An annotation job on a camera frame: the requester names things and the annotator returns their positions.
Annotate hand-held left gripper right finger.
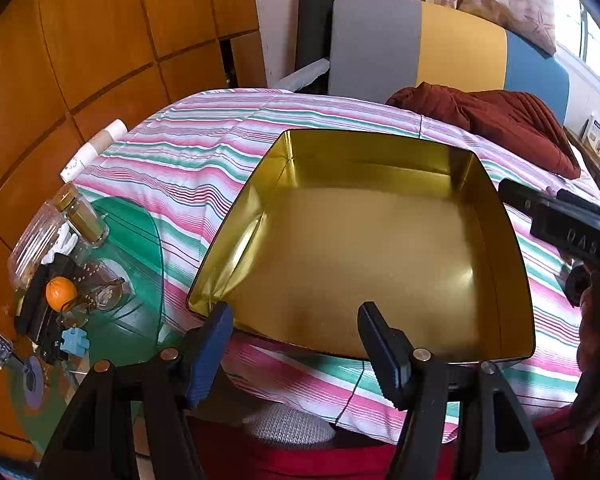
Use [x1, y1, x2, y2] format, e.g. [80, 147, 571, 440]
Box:
[357, 301, 556, 480]

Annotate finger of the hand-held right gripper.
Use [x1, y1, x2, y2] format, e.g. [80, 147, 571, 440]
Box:
[498, 178, 548, 213]

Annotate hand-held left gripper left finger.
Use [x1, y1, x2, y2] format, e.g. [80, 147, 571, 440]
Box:
[37, 301, 235, 480]

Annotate gold metal tin box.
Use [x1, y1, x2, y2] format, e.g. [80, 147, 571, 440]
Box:
[186, 129, 536, 363]

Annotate person's right hand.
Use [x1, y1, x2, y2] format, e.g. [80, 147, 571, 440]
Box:
[575, 277, 600, 448]

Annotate rust brown padded jacket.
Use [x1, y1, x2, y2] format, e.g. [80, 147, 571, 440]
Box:
[386, 82, 582, 180]

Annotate grey woven cushion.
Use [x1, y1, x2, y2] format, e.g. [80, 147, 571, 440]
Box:
[240, 402, 337, 448]

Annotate green glass side table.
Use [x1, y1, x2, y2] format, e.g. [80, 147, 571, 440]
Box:
[10, 196, 186, 461]

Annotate clear glass pitcher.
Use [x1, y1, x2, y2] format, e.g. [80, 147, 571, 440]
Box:
[62, 277, 126, 328]

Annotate light blue toy block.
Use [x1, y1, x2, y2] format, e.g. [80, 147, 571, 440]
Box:
[61, 327, 91, 358]

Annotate orange fruit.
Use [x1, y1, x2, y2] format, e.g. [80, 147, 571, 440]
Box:
[46, 276, 77, 312]

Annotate window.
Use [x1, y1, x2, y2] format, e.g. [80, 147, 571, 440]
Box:
[555, 0, 600, 91]

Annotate purple disc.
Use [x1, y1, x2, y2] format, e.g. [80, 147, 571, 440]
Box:
[22, 357, 43, 408]

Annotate black device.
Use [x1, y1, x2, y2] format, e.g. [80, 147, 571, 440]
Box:
[14, 255, 81, 361]

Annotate white earphones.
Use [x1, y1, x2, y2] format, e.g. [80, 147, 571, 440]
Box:
[42, 225, 78, 263]

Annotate glass jar with gold lid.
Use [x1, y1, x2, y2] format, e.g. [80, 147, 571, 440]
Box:
[50, 182, 111, 248]

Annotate striped pink green blanket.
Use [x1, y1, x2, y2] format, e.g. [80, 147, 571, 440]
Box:
[72, 87, 600, 446]

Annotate grey yellow blue headboard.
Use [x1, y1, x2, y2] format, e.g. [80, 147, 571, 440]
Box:
[327, 0, 571, 131]

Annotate clear plastic container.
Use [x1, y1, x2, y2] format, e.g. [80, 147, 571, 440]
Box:
[7, 200, 71, 291]

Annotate stack of paper cups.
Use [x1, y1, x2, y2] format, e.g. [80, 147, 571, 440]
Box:
[60, 119, 127, 183]

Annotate black rolled mat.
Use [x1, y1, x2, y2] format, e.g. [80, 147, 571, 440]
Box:
[295, 0, 340, 93]

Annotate wooden wardrobe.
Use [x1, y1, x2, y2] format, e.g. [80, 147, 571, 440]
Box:
[0, 0, 268, 461]

